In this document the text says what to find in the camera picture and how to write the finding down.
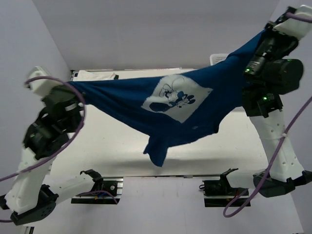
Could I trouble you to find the blue t-shirt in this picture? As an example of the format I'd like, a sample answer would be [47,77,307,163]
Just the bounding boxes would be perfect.
[71,32,264,167]

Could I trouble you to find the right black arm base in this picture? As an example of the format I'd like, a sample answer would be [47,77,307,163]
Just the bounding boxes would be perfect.
[199,180,245,208]

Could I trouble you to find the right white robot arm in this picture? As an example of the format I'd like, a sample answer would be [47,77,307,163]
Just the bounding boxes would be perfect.
[219,19,312,197]

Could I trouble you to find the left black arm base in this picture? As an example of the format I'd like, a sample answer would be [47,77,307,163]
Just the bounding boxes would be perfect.
[71,177,123,205]

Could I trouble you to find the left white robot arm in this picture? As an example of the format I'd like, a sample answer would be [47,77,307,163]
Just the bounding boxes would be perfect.
[0,85,103,226]

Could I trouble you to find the folded white t-shirt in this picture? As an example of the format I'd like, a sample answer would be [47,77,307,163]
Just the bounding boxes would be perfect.
[72,70,119,81]

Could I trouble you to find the white plastic basket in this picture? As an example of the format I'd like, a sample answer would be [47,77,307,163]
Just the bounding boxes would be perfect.
[209,53,229,66]

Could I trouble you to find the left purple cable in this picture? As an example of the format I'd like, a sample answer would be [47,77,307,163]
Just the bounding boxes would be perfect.
[0,76,87,223]

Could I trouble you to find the purple cable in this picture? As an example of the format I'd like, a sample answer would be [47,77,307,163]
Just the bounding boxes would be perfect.
[0,76,87,223]
[223,12,312,218]

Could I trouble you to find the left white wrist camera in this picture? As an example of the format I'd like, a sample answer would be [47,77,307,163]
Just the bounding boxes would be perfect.
[24,66,61,97]

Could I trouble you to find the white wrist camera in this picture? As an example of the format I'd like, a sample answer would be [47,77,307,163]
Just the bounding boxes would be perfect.
[265,5,312,40]
[24,66,61,97]

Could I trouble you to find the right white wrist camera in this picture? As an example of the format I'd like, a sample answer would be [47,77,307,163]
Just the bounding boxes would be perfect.
[265,5,312,40]

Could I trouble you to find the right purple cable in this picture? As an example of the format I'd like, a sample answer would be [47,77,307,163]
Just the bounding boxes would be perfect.
[223,12,312,218]

